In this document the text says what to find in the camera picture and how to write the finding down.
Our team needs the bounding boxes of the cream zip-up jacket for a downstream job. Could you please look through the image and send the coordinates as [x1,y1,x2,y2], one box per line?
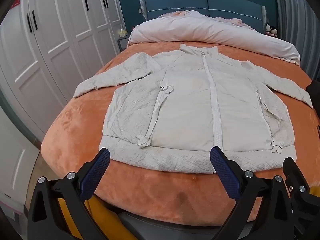
[73,44,313,174]

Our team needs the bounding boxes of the grey nightstand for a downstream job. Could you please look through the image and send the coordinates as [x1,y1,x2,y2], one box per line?
[117,36,130,53]

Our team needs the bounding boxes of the pale pink duvet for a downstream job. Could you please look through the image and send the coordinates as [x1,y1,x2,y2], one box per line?
[127,10,300,65]

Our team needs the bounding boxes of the black garment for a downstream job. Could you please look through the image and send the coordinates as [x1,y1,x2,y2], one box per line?
[306,79,320,105]

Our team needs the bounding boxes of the plush toy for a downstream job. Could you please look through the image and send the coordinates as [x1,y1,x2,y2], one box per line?
[265,24,279,38]

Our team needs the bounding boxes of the blue grey curtain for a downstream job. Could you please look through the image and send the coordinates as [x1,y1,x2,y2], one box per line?
[272,0,320,80]

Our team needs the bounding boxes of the grey bed base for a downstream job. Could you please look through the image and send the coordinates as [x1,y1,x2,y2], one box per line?
[117,209,227,240]

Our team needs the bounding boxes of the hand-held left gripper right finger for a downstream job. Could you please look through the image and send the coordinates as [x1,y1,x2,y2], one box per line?
[211,146,297,240]

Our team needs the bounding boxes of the blue padded headboard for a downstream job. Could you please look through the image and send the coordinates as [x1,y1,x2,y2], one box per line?
[139,0,267,34]

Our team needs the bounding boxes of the orange bed blanket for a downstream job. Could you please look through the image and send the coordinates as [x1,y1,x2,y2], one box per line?
[40,42,320,228]

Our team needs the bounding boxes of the white panelled wardrobe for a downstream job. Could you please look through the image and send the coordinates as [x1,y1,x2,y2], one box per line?
[0,0,125,143]

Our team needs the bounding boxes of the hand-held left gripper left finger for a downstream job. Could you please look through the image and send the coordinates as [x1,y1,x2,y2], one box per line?
[27,148,111,240]

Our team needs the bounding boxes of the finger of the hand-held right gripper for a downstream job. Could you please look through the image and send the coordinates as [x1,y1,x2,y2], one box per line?
[282,157,320,240]

